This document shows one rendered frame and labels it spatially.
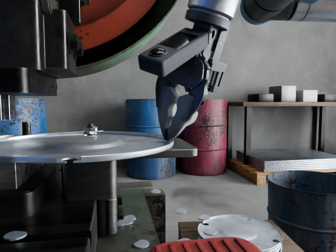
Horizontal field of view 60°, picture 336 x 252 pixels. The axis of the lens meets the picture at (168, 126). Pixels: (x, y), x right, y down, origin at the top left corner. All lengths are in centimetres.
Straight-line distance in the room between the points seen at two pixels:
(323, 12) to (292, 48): 394
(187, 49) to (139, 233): 29
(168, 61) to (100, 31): 45
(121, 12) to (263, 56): 361
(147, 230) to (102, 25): 55
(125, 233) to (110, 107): 334
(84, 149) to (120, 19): 49
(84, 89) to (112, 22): 299
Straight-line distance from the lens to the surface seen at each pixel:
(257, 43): 432
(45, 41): 45
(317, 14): 65
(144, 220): 53
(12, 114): 50
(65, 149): 43
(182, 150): 43
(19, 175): 45
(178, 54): 41
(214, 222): 119
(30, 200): 42
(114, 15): 84
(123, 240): 47
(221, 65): 50
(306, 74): 467
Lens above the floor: 85
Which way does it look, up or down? 5 degrees down
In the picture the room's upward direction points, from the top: straight up
